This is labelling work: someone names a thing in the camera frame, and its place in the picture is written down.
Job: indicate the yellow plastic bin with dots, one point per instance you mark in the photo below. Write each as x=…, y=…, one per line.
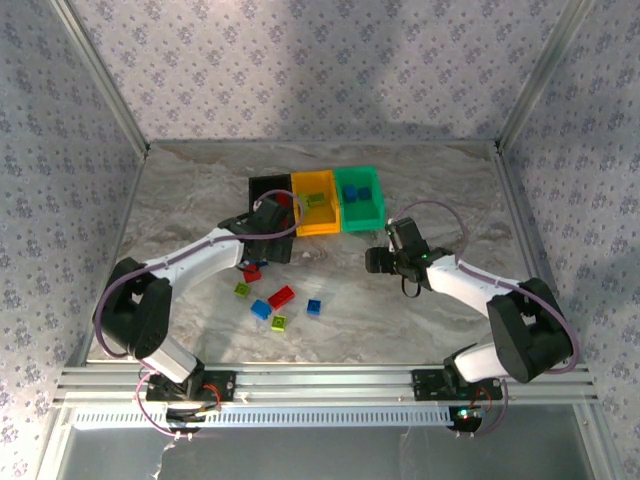
x=320, y=220

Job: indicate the long lime lego brick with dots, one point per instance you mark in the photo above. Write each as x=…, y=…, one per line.
x=316, y=200

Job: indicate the controller board with LED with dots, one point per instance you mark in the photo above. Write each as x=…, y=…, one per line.
x=465, y=415

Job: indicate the aluminum frame leg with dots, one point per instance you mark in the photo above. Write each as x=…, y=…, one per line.
x=52, y=450
x=595, y=445

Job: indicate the aluminum base rail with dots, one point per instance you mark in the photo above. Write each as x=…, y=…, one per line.
x=325, y=382

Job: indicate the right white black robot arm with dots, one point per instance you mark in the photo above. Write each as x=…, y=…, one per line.
x=465, y=285

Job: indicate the green plastic bin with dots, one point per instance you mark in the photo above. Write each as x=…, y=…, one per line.
x=360, y=215

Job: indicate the aluminum corner post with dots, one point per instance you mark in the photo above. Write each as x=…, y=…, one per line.
x=541, y=75
x=108, y=85

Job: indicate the black controller board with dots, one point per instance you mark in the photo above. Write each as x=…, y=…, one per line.
x=182, y=416

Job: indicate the long red lego brick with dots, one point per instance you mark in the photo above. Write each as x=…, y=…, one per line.
x=281, y=297

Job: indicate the aluminum rear rail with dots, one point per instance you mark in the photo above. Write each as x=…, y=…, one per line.
x=325, y=143

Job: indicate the small blue lego brick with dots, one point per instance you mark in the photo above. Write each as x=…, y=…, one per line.
x=313, y=306
x=364, y=193

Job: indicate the aluminum side rail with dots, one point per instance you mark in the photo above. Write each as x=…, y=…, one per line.
x=120, y=235
x=515, y=200

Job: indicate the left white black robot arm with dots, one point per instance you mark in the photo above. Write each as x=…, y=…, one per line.
x=200, y=255

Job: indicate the black plastic bin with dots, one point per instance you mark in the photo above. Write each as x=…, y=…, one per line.
x=265, y=185

